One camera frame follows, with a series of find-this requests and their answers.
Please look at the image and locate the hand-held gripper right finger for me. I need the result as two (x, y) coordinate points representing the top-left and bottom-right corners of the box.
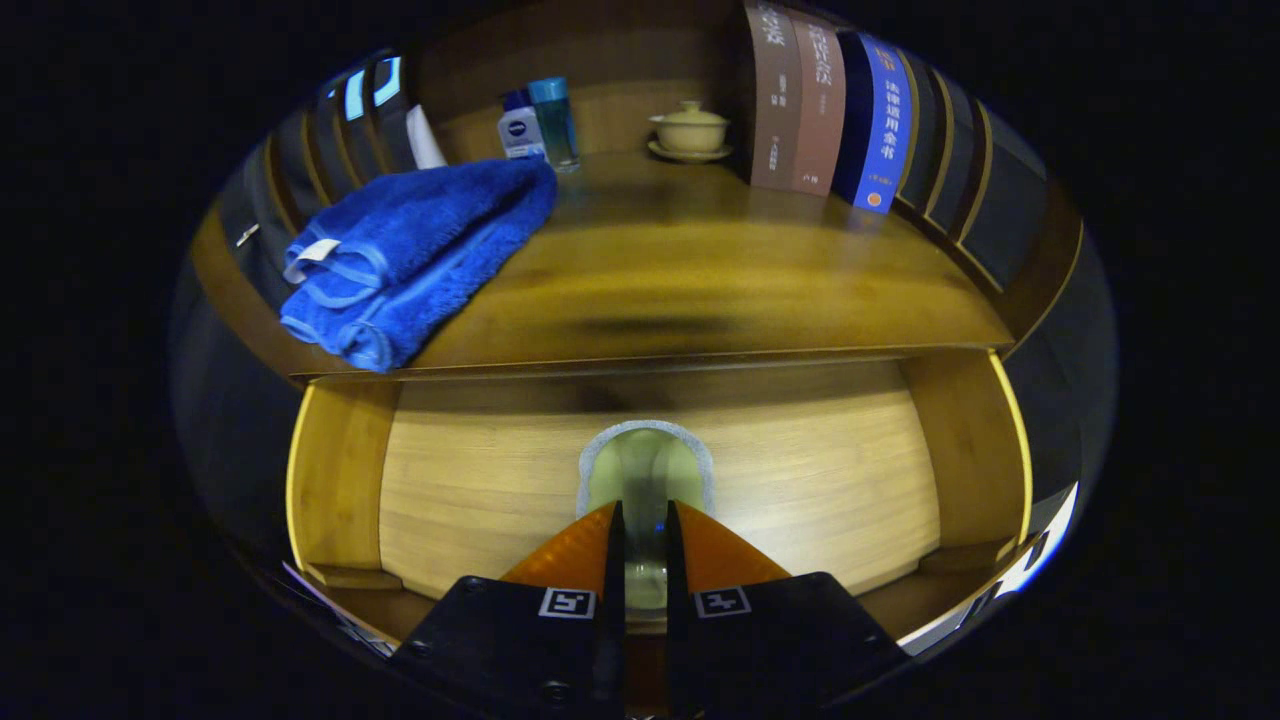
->
(665, 500), (913, 720)

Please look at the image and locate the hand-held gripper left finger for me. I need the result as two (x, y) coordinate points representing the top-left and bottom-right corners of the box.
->
(388, 500), (628, 720)

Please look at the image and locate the yellow and white sponge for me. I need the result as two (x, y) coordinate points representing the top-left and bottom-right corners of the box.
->
(577, 420), (716, 611)

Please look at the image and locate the wooden drawer with black knob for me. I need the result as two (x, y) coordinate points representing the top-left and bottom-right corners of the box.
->
(285, 350), (1036, 641)

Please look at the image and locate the wooden countertop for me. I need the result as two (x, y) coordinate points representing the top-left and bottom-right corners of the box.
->
(190, 150), (1016, 381)

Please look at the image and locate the wooden cabinet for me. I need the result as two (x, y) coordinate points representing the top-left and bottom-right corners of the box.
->
(185, 0), (1091, 386)

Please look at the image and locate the folded blue towel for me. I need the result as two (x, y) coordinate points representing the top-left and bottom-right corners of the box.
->
(279, 155), (559, 374)

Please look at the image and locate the beige lidded teacup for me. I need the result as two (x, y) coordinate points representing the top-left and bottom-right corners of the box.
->
(648, 100), (733, 164)

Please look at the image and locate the white bottle with blue cap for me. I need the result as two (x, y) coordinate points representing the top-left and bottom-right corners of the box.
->
(497, 88), (547, 161)

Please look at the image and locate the teal bottle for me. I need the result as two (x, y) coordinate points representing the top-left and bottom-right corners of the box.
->
(527, 77), (581, 173)

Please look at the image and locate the white tube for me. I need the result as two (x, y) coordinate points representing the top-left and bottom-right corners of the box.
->
(405, 103), (448, 171)

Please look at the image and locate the reddish brown book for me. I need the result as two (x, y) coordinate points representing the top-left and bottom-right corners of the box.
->
(790, 8), (847, 198)

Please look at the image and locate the dark brown book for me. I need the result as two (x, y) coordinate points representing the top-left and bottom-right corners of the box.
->
(742, 0), (804, 191)

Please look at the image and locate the blue book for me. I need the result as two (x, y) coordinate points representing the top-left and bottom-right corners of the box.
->
(832, 28), (913, 214)

